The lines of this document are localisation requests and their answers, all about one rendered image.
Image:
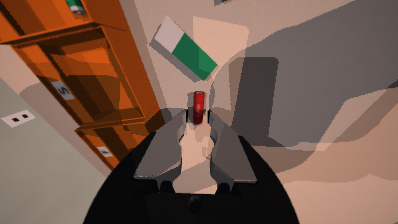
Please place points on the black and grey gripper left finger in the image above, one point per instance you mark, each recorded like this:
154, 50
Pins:
156, 159

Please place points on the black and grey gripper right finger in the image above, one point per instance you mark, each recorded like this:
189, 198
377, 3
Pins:
234, 161

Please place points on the green and white eraser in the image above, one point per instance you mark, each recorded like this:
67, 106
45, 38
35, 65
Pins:
185, 49

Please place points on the green battery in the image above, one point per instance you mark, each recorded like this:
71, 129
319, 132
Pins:
76, 6

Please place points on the orange rack of bins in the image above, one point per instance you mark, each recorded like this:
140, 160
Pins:
99, 98

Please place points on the red battery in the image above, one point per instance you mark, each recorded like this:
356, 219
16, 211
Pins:
198, 108

